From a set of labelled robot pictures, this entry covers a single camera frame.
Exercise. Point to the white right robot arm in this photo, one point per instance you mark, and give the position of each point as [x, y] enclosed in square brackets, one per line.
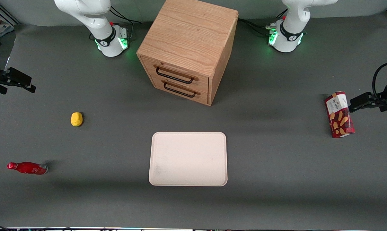
[93, 19]

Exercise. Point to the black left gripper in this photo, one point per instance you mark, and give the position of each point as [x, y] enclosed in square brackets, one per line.
[381, 101]

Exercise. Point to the white sneaker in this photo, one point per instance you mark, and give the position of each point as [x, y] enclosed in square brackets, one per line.
[1, 30]

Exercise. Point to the cream plastic tray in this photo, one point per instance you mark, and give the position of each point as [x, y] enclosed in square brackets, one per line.
[188, 158]

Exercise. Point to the yellow toy lemon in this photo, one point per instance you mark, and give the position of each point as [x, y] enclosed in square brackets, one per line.
[76, 119]

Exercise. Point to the aluminium frame bar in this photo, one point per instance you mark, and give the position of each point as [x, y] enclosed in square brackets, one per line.
[4, 14]

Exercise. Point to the red coke bottle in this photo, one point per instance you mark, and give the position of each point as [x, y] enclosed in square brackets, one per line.
[29, 168]

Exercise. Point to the red shortbread cookie box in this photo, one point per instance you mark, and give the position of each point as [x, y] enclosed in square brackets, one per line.
[340, 115]

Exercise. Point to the wooden drawer cabinet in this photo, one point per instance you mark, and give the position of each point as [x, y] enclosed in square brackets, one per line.
[187, 32]

